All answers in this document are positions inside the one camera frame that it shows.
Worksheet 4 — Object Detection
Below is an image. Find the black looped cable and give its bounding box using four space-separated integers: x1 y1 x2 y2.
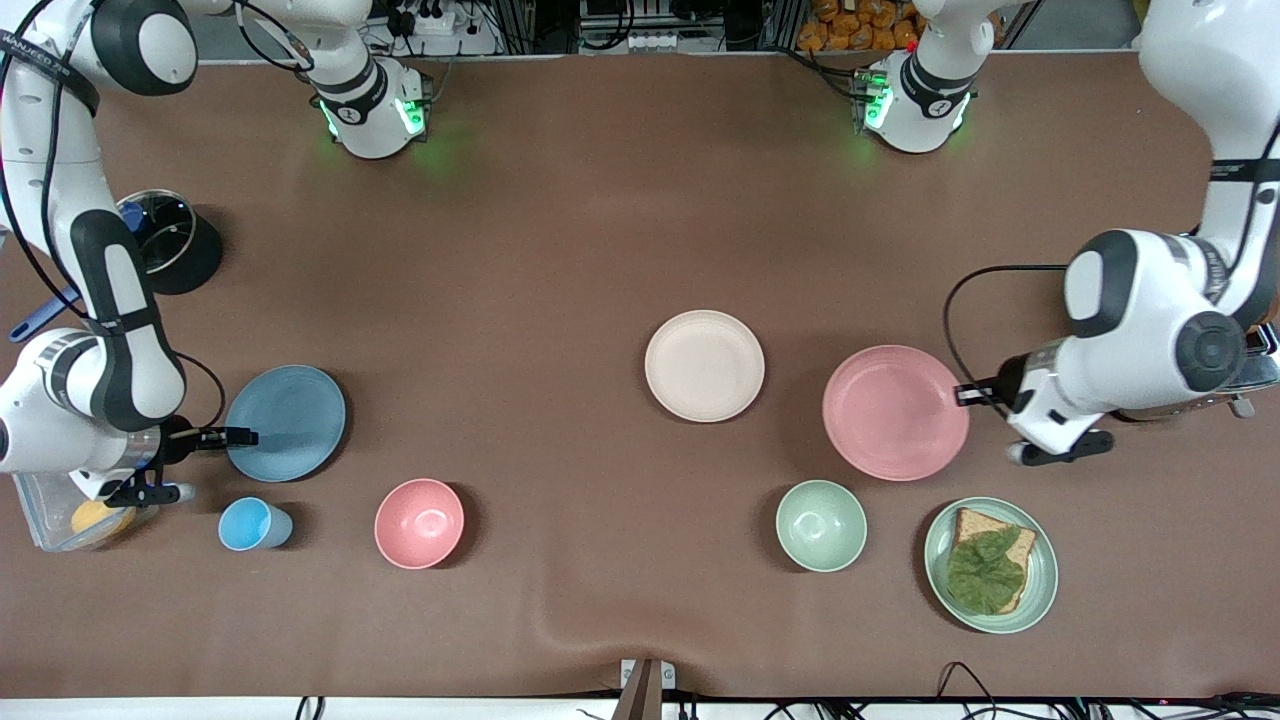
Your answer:
935 660 1001 720

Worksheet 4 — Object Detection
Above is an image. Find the green plate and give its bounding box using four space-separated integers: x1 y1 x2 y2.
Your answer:
924 497 1059 635

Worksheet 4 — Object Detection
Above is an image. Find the clear plastic container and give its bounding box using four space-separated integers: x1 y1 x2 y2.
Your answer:
12 470 161 553

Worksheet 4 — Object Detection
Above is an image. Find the brown table cover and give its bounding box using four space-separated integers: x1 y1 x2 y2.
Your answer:
0 50 1280 701

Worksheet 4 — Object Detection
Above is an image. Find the beige plate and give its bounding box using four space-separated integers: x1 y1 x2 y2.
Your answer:
644 310 766 424

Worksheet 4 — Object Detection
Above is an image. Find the blue cup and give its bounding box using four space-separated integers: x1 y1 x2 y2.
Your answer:
218 497 294 552

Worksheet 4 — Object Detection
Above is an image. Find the blue plate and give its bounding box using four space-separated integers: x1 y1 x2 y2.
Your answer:
224 365 347 484

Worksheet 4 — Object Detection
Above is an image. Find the beige and chrome toaster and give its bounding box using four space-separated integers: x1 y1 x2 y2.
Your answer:
1110 322 1280 421

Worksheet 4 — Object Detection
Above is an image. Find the pink bowl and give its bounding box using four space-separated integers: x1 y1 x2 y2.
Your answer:
374 478 466 571

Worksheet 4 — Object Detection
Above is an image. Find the green lettuce leaf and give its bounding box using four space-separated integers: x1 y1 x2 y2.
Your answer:
946 528 1029 614

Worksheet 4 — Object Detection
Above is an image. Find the pink plate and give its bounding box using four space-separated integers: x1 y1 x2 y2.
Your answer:
822 345 971 482

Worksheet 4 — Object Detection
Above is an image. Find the orange round food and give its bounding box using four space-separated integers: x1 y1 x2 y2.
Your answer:
70 500 136 541

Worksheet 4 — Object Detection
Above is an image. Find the black saucepan with blue handle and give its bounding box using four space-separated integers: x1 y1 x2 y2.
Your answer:
10 190 226 343

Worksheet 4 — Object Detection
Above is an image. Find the square toast slice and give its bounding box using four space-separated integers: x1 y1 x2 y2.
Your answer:
950 507 1038 614

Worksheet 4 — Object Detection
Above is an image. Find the glass lid with blue knob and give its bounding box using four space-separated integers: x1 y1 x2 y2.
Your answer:
118 192 196 276

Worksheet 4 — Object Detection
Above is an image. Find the pile of orange snacks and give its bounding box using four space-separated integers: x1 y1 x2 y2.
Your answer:
797 0 926 53

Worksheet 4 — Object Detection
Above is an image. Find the green bowl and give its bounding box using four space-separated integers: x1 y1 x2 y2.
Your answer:
776 480 868 573

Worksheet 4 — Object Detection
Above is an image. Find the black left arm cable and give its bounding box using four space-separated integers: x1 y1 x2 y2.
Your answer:
943 264 1069 401

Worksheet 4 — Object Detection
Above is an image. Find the metal table bracket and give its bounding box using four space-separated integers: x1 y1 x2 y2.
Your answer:
620 658 676 720

